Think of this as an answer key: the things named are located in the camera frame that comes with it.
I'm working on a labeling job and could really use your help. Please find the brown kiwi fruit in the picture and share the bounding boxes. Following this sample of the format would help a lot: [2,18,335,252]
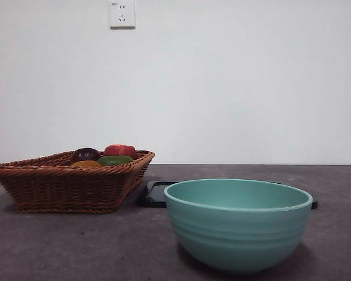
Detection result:
[70,160,103,169]

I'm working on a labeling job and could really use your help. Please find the teal ribbed bowl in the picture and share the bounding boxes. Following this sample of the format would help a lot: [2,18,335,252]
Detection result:
[163,178,314,276]

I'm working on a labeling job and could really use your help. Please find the red apple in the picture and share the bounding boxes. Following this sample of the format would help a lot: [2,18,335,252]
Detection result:
[104,143,137,160]

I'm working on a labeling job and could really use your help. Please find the black rectangular tray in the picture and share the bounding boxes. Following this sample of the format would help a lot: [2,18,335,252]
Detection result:
[137,180,319,209]

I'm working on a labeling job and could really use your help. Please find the green avocado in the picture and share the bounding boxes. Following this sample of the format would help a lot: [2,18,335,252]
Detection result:
[97,155,135,167]

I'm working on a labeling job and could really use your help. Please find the dark purple round fruit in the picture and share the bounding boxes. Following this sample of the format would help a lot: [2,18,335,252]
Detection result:
[71,148,101,162]

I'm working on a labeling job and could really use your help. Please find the brown wicker basket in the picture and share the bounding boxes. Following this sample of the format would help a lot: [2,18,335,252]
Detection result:
[0,149,156,214]

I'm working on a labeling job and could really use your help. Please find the white wall power socket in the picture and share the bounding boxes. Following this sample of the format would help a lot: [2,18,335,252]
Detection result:
[109,1,136,29]

